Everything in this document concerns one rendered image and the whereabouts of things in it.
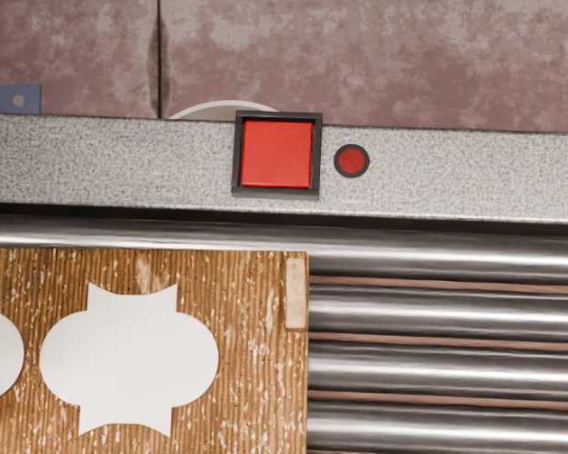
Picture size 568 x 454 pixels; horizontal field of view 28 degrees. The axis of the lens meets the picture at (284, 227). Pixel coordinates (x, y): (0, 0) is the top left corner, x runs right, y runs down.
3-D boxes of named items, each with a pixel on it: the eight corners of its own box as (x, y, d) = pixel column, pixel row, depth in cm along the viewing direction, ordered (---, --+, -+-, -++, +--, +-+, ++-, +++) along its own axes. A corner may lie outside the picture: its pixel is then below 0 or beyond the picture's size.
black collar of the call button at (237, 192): (237, 116, 101) (235, 109, 99) (322, 119, 100) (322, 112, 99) (232, 197, 99) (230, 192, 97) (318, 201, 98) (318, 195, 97)
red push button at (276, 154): (245, 124, 100) (244, 119, 99) (313, 127, 100) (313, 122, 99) (242, 189, 99) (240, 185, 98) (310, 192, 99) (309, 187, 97)
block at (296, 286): (286, 264, 95) (285, 257, 92) (307, 264, 95) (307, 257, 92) (285, 333, 93) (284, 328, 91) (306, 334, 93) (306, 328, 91)
